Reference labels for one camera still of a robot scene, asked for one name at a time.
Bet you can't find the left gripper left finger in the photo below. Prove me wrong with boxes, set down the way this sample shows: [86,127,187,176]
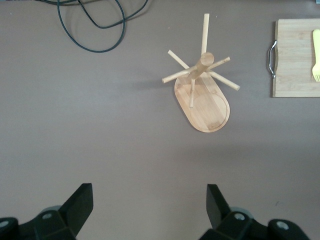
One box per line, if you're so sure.
[0,183,94,240]

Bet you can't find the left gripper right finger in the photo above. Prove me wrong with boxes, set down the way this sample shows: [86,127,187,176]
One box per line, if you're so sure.
[199,184,311,240]

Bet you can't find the wooden mug tree rack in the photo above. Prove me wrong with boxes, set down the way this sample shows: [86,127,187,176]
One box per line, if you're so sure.
[161,13,241,133]

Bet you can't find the bamboo cutting board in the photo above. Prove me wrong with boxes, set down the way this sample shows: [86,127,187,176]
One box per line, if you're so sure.
[267,18,320,98]

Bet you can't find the yellow plastic fork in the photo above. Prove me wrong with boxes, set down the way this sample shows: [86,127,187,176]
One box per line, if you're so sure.
[311,29,320,83]

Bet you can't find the black loose cable large loop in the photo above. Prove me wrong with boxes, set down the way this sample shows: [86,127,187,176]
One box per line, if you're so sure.
[56,0,127,54]

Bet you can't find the black loose cable small loop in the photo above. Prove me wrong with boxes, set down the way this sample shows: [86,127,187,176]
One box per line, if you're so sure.
[77,0,150,29]

